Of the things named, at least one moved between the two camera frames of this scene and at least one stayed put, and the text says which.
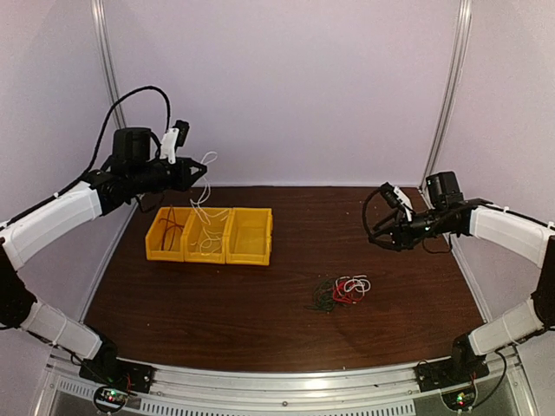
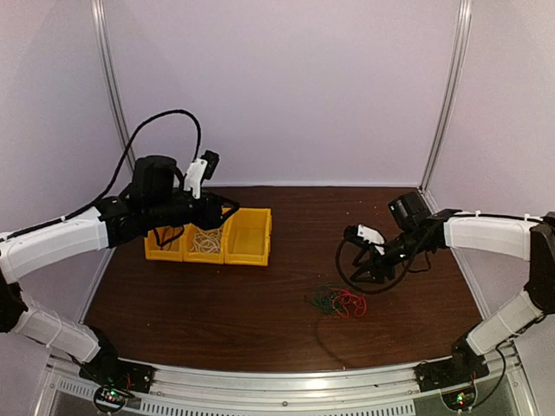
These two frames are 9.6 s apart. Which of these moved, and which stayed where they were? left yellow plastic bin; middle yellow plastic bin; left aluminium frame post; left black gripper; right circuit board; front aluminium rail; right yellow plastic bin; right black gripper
Moved: right black gripper; left black gripper
Stayed: right yellow plastic bin; middle yellow plastic bin; left aluminium frame post; left yellow plastic bin; right circuit board; front aluminium rail
